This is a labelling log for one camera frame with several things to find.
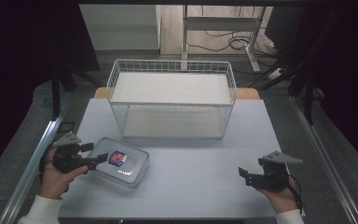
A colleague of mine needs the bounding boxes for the white cabinet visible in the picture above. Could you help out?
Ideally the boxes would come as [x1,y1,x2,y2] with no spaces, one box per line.
[78,4,162,51]

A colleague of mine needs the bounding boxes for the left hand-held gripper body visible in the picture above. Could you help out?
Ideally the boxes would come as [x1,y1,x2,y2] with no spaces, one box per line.
[51,131,90,175]

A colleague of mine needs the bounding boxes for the white metal desk frame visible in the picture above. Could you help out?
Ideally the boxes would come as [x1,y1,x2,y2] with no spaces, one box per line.
[181,4,268,73]

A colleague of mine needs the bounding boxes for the black floor cables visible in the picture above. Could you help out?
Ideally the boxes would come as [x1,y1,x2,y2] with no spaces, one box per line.
[186,5,282,68]

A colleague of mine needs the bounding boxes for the black stand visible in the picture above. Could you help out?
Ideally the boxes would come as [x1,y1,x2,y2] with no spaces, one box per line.
[251,8,339,126]
[49,61,104,121]

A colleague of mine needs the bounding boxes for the white wire shelf rack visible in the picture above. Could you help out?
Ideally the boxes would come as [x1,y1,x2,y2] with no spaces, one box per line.
[106,58,238,141]

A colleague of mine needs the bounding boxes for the person's right hand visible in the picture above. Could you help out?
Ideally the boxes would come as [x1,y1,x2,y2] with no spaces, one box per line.
[255,175,300,215]

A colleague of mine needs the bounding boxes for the dark monitor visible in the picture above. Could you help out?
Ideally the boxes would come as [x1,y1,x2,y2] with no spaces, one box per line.
[264,6,308,50]

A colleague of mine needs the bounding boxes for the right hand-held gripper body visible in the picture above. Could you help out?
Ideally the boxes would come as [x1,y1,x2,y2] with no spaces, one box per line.
[245,150,304,191]

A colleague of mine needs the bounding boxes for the tan wooden board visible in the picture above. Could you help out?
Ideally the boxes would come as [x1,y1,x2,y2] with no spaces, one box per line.
[92,86,261,101]

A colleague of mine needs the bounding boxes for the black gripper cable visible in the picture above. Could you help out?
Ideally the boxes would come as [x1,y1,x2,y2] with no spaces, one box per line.
[288,174,308,217]

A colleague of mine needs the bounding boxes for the person's left hand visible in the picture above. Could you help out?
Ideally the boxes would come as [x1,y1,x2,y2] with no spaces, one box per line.
[39,147,90,201]

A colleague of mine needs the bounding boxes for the aluminium rail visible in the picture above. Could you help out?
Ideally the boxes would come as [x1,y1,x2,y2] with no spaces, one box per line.
[0,91,74,224]
[289,95,358,224]

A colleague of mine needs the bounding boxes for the clear plastic food container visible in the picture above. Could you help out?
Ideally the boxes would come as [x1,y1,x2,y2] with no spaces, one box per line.
[86,136,151,189]

